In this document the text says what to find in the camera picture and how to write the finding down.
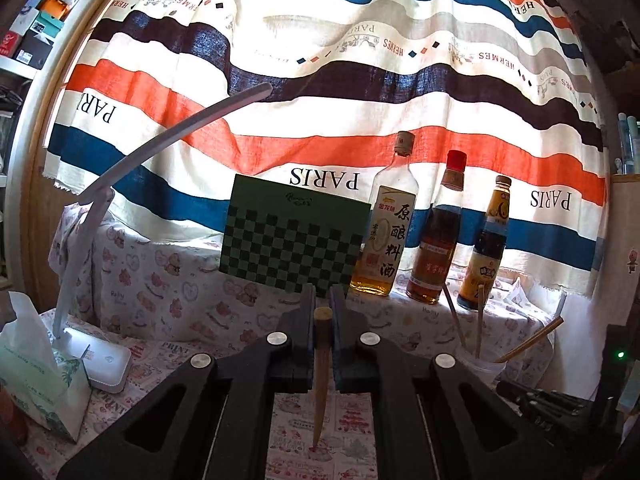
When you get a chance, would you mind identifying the tapered wooden chopstick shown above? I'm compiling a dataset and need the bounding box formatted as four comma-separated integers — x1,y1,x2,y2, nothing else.
495,317,565,363
475,285,485,358
442,284,467,352
312,307,333,448

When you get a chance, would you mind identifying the cooking wine bottle white label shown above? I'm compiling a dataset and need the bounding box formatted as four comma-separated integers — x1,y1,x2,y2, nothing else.
350,131,418,297

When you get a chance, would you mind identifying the green tissue pack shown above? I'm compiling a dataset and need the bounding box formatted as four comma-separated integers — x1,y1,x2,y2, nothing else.
0,291,92,445

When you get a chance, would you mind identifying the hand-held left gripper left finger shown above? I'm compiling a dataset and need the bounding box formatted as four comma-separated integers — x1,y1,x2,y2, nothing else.
57,284,317,480

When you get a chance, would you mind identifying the dark oyster sauce bottle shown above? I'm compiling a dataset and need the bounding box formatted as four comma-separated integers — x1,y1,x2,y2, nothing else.
456,175,513,313

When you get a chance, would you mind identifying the white desk lamp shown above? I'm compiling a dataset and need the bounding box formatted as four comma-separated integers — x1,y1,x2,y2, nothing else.
50,82,274,394

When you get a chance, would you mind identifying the green checkered box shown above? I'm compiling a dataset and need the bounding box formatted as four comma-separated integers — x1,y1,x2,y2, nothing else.
219,175,372,295

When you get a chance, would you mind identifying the shelf with assorted boxes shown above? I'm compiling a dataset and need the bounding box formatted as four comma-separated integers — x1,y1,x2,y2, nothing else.
0,0,96,78

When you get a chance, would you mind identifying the red-capped vinegar bottle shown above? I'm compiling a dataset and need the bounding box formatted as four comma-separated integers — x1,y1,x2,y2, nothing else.
406,150,468,306

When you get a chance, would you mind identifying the striped printed curtain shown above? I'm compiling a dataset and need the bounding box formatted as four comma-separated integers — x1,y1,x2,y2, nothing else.
42,0,608,301

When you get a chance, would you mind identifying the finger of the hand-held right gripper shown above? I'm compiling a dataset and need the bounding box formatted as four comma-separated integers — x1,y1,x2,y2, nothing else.
517,400,587,428
496,379,585,407

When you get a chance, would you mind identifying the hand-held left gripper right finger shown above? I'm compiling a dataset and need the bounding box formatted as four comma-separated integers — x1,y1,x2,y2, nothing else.
329,285,566,480

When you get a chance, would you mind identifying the clear plastic cup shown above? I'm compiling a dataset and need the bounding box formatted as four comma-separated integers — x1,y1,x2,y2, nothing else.
455,347,508,386

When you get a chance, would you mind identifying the red print table cloth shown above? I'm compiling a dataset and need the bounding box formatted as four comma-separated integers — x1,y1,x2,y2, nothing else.
20,310,501,480

